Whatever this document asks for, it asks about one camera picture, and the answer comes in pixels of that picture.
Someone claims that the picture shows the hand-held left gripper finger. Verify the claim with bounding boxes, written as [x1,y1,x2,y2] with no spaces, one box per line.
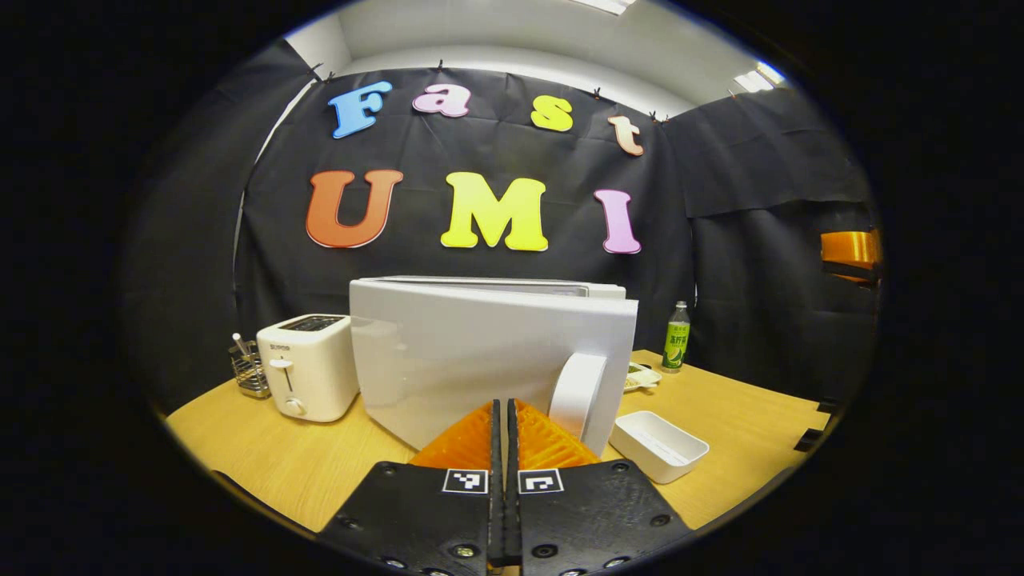
[506,398,693,576]
[316,398,503,576]

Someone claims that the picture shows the white microwave oven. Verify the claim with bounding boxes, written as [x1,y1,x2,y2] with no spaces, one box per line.
[350,276,639,458]

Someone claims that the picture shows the black backdrop cloth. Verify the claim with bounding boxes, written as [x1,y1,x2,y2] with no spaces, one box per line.
[120,40,881,417]

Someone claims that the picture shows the white rectangular dish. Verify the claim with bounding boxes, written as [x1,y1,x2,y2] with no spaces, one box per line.
[610,410,710,485]

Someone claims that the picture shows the white divided snack plate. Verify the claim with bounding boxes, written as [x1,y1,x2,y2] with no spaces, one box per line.
[624,362,663,393]

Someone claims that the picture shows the green drink bottle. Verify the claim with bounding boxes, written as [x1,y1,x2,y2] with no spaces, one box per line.
[662,301,691,374]

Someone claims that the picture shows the white toaster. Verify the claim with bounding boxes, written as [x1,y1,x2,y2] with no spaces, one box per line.
[256,314,359,423]

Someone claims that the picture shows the wire basket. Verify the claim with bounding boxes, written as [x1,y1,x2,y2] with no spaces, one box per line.
[230,340,271,399]

